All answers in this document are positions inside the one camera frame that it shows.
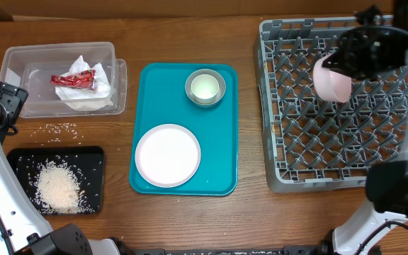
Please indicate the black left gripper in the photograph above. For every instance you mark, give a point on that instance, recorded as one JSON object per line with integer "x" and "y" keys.
{"x": 10, "y": 98}

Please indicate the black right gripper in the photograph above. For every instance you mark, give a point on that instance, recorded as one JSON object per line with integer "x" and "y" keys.
{"x": 345, "y": 58}

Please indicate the pink small bowl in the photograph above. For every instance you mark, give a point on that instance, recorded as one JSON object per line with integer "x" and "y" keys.
{"x": 330, "y": 86}

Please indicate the white napkin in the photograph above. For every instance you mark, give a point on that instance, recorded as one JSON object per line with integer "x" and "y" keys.
{"x": 80, "y": 95}

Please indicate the red snack wrapper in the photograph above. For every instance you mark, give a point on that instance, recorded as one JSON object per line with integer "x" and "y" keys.
{"x": 80, "y": 80}

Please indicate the white rice pile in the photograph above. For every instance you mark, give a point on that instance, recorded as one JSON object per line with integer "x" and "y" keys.
{"x": 57, "y": 190}

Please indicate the pink round plate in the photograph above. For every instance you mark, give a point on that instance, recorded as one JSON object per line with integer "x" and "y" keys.
{"x": 167, "y": 155}

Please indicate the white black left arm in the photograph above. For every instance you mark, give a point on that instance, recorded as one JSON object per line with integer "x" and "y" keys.
{"x": 23, "y": 230}

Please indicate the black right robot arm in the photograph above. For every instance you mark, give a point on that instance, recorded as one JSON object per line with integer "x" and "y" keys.
{"x": 386, "y": 189}

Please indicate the grey dishwasher rack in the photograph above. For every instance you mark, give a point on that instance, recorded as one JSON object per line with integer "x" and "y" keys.
{"x": 316, "y": 145}

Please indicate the clear plastic bin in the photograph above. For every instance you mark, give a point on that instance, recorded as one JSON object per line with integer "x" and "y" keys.
{"x": 31, "y": 67}

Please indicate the black rectangular tray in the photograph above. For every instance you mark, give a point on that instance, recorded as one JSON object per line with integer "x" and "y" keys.
{"x": 89, "y": 160}

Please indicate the grey-green bowl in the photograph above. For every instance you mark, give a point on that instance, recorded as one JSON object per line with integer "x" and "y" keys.
{"x": 221, "y": 82}

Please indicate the cream cup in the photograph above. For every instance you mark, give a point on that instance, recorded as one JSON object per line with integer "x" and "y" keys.
{"x": 205, "y": 88}

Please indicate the teal plastic tray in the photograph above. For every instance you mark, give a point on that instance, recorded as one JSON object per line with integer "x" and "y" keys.
{"x": 162, "y": 99}

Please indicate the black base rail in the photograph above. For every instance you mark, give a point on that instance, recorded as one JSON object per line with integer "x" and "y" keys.
{"x": 286, "y": 250}

